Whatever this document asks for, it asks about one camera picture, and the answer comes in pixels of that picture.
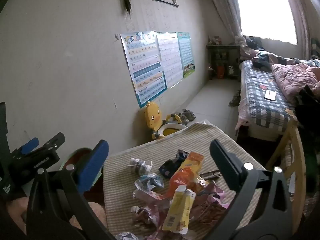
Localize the bright window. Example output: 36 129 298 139
232 0 300 46

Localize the patterned curtain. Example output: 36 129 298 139
200 0 242 38

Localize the pink quilt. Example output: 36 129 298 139
271 64 320 105

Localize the pair of grey shoes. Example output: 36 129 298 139
172 109 197 125

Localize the bed with checked sheet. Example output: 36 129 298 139
235 59 320 142

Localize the green bin with red inside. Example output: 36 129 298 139
59 148 103 188

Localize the wooden chair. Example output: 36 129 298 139
265 119 308 232

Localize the orange and blue snack bag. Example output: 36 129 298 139
169 167 208 198

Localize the dark camouflage blanket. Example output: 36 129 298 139
251 51 320 71

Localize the blue and silver wrapper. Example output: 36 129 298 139
135 174 164 193

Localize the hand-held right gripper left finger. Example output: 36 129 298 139
25 139 118 240

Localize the beige striped tablecloth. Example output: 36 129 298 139
102 122 267 240

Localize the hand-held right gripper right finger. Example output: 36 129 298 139
209 139 294 240

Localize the clear wrapper with dark contents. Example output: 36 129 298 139
129 157 153 175

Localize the dark wall rail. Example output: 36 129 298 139
150 0 179 7

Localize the dark blue wrapper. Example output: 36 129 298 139
158 149 188 176

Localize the blue wall poster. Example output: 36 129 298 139
120 31 167 108

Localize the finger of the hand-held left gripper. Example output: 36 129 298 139
20 137 40 156
40 132 66 153

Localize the pale yellow long packet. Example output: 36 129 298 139
162 185 197 235

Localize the pink and silver flat wrapper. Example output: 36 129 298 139
132 189 173 201

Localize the crumpled silver wrapper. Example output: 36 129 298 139
115 232 139 240

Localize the pink crumpled wrapper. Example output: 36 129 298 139
195 182 231 211

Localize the pair of dark shoes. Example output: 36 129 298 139
229 90 242 107

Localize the crumpled brownish wrapper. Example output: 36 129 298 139
130 205 166 228

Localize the green wall poster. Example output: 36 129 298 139
177 32 196 78

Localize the white wall poster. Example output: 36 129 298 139
156 32 184 88

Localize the yellow duck potty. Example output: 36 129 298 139
143 101 188 140

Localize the dark garment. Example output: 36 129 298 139
294 81 320 197

